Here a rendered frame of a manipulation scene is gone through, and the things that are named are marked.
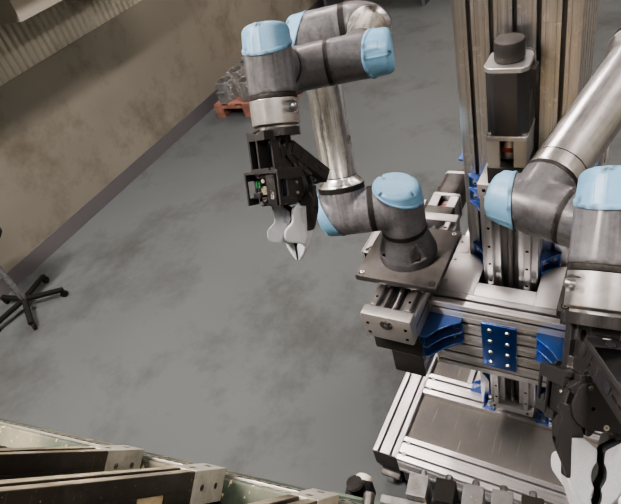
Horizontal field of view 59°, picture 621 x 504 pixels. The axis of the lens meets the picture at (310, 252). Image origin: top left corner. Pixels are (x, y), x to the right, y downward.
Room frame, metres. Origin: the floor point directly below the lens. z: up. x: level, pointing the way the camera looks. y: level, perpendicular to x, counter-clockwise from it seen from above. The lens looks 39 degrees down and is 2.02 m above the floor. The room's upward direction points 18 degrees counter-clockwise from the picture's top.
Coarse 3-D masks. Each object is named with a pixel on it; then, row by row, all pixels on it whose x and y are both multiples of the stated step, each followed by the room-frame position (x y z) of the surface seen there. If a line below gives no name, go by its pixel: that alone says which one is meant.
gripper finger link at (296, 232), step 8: (296, 208) 0.71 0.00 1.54; (304, 208) 0.71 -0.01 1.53; (296, 216) 0.70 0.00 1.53; (304, 216) 0.71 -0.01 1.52; (296, 224) 0.70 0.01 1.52; (304, 224) 0.70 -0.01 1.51; (288, 232) 0.68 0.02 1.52; (296, 232) 0.69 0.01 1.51; (304, 232) 0.70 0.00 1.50; (312, 232) 0.70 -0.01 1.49; (288, 240) 0.67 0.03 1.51; (296, 240) 0.68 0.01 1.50; (304, 240) 0.69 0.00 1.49; (304, 248) 0.69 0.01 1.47
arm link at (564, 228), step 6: (570, 198) 0.50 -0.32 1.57; (570, 204) 0.49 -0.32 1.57; (564, 210) 0.49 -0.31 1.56; (570, 210) 0.48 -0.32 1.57; (564, 216) 0.48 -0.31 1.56; (570, 216) 0.48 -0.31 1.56; (564, 222) 0.48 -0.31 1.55; (570, 222) 0.47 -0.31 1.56; (558, 228) 0.48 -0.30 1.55; (564, 228) 0.47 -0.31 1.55; (570, 228) 0.47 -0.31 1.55; (558, 234) 0.48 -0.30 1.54; (564, 234) 0.47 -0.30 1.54; (570, 234) 0.47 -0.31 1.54; (558, 240) 0.48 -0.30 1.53; (564, 240) 0.47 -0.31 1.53; (564, 246) 0.48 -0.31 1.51
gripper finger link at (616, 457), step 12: (600, 444) 0.25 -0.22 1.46; (612, 444) 0.25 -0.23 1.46; (600, 456) 0.24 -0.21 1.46; (612, 456) 0.24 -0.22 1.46; (600, 468) 0.24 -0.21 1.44; (612, 468) 0.23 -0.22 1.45; (600, 480) 0.23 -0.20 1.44; (612, 480) 0.22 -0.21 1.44; (600, 492) 0.22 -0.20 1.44; (612, 492) 0.22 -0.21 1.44
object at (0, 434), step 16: (0, 432) 1.06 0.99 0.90; (16, 432) 1.03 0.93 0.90; (32, 432) 1.01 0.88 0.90; (144, 464) 0.80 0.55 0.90; (160, 464) 0.79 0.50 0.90; (224, 480) 0.69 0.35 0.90; (224, 496) 0.66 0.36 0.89; (240, 496) 0.65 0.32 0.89; (256, 496) 0.63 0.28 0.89; (272, 496) 0.62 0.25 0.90
